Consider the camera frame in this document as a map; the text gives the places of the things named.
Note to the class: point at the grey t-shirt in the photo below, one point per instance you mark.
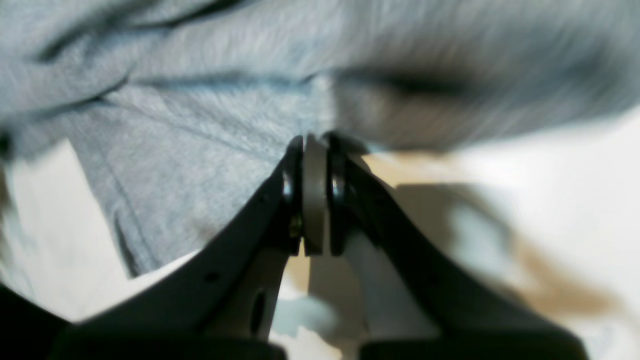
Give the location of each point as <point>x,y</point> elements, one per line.
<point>177,109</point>

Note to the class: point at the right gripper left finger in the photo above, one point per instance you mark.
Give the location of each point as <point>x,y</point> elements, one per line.
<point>220,304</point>

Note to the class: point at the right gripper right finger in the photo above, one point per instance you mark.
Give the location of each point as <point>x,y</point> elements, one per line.
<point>419,305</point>

